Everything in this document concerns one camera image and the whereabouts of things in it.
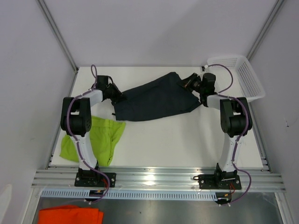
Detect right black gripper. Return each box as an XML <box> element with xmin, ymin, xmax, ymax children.
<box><xmin>176</xmin><ymin>73</ymin><xmax>205</xmax><ymax>94</ymax></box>

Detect dark navy shorts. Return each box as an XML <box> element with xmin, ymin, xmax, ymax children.
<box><xmin>113</xmin><ymin>72</ymin><xmax>200</xmax><ymax>122</ymax></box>

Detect lime green shorts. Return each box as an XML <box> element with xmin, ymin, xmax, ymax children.
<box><xmin>60</xmin><ymin>116</ymin><xmax>126</xmax><ymax>167</ymax></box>

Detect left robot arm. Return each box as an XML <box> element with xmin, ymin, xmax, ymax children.
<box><xmin>60</xmin><ymin>75</ymin><xmax>126</xmax><ymax>170</ymax></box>

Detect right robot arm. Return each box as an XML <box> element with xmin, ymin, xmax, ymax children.
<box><xmin>178</xmin><ymin>73</ymin><xmax>252</xmax><ymax>188</ymax></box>

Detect white plastic basket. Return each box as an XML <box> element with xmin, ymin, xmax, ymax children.
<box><xmin>207</xmin><ymin>55</ymin><xmax>265</xmax><ymax>102</ymax></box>

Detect orange cloth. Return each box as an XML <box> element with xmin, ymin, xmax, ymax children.
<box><xmin>37</xmin><ymin>205</ymin><xmax>104</xmax><ymax>224</ymax></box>

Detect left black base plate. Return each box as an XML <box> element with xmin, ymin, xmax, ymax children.
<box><xmin>74</xmin><ymin>168</ymin><xmax>108</xmax><ymax>188</ymax></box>

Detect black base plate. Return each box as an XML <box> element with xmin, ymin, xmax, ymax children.
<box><xmin>74</xmin><ymin>168</ymin><xmax>108</xmax><ymax>188</ymax></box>
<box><xmin>193</xmin><ymin>174</ymin><xmax>242</xmax><ymax>190</ymax></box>

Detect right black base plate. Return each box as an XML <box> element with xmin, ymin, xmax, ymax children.
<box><xmin>193</xmin><ymin>174</ymin><xmax>242</xmax><ymax>190</ymax></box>

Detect right aluminium corner post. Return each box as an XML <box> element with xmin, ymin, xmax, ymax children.
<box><xmin>246</xmin><ymin>0</ymin><xmax>287</xmax><ymax>61</ymax></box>

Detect aluminium corner post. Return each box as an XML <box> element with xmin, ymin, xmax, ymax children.
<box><xmin>246</xmin><ymin>0</ymin><xmax>287</xmax><ymax>61</ymax></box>
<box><xmin>36</xmin><ymin>0</ymin><xmax>78</xmax><ymax>73</ymax></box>

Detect aluminium mounting rail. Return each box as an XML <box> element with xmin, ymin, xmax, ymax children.
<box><xmin>31</xmin><ymin>167</ymin><xmax>286</xmax><ymax>192</ymax></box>

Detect left aluminium corner post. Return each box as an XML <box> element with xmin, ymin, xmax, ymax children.
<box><xmin>36</xmin><ymin>0</ymin><xmax>78</xmax><ymax>73</ymax></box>

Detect white slotted cable duct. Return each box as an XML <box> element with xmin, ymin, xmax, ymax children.
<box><xmin>41</xmin><ymin>189</ymin><xmax>217</xmax><ymax>201</ymax></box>

